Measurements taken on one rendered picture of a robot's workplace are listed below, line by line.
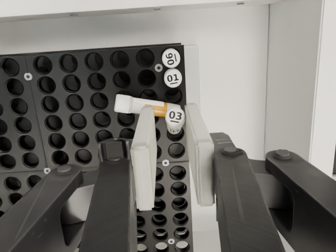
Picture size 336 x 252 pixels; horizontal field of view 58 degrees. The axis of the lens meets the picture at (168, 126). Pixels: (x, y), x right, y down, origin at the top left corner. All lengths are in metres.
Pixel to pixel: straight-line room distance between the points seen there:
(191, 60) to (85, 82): 0.10
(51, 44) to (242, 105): 0.18
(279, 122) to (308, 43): 0.08
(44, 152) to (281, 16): 0.21
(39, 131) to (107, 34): 0.10
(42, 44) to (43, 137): 0.09
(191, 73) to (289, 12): 0.09
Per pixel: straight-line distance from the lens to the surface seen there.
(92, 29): 0.29
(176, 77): 0.21
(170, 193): 0.25
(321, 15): 0.21
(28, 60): 0.24
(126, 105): 0.21
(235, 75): 0.29
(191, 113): 0.17
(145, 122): 0.16
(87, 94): 0.23
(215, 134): 0.16
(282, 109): 0.27
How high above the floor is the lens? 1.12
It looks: 72 degrees down
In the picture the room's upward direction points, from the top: 176 degrees clockwise
